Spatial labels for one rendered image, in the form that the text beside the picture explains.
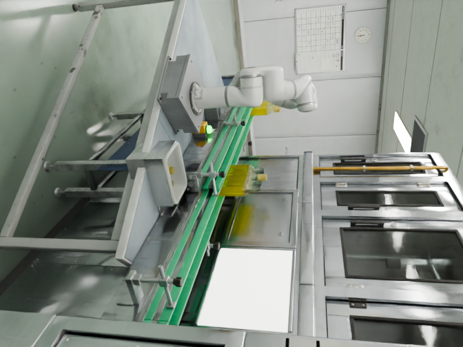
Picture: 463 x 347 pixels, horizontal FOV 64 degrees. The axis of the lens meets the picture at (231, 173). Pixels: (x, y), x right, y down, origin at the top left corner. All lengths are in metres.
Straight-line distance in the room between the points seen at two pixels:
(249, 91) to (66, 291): 1.14
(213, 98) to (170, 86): 0.19
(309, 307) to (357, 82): 6.59
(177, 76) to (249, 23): 5.88
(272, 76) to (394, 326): 1.07
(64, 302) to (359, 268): 1.20
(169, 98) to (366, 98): 6.49
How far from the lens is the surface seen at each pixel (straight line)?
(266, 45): 7.52
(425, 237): 1.82
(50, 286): 1.81
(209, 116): 2.26
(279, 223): 1.76
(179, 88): 1.61
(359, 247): 1.71
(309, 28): 7.42
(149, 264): 1.37
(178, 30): 1.97
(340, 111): 7.86
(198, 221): 1.55
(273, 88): 1.67
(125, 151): 2.09
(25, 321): 1.12
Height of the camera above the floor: 1.39
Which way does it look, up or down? 12 degrees down
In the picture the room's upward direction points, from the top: 89 degrees clockwise
